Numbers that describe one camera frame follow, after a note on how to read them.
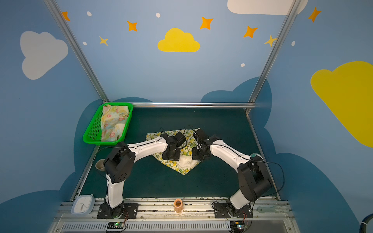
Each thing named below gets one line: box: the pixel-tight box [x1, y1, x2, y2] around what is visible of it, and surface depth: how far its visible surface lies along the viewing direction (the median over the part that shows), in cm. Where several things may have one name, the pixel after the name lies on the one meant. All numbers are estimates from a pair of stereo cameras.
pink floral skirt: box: [101, 104, 129, 142], surface depth 113 cm
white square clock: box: [70, 193, 96, 216], surface depth 75 cm
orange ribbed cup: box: [173, 198, 185, 214], surface depth 69 cm
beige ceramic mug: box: [95, 158, 106, 172], surface depth 88 cm
